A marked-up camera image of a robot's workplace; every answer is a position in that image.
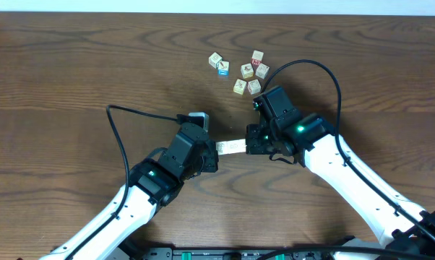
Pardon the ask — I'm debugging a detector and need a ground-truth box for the wooden block yellow edge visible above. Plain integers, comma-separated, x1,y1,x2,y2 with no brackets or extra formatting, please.
241,139,246,152

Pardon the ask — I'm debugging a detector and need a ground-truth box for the wooden block red letter U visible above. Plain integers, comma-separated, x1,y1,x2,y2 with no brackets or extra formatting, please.
227,139,242,154

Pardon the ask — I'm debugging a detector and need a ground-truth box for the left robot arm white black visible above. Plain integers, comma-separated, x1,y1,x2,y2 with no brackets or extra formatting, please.
43,123,218,259

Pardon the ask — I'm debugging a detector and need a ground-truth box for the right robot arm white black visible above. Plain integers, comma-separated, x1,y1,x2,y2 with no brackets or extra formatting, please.
246,114,435,259

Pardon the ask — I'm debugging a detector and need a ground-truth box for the plain wooden block letter J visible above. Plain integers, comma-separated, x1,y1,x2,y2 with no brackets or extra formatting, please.
247,79,262,95

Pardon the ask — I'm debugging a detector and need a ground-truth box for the wooden block yellow border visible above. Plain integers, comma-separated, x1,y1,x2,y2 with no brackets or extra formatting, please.
233,79,247,95

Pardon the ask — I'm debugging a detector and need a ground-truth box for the wooden block green letter side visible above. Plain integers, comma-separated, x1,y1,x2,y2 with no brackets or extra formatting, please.
255,63,270,79

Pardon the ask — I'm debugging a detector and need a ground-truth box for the wooden block yellow letter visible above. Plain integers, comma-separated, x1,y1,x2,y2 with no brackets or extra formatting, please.
241,63,254,79

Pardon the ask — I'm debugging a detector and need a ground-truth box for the wooden block red letter M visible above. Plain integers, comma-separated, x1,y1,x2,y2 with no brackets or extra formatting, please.
251,50,264,66

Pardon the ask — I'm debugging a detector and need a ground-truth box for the wooden block blue letter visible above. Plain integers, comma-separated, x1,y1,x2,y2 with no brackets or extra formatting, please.
217,61,230,76

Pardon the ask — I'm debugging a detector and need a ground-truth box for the wooden block green side far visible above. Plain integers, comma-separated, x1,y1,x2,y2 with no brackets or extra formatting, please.
208,52,223,69

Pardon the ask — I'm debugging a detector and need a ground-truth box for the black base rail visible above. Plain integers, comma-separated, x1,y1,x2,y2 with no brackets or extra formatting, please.
138,247,382,260

